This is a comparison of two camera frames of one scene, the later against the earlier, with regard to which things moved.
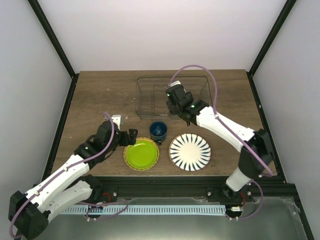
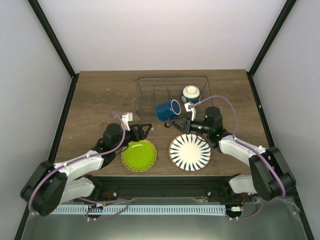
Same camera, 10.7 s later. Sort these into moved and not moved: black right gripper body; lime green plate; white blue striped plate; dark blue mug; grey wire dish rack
Moved: black right gripper body; dark blue mug
Not moved: grey wire dish rack; white blue striped plate; lime green plate
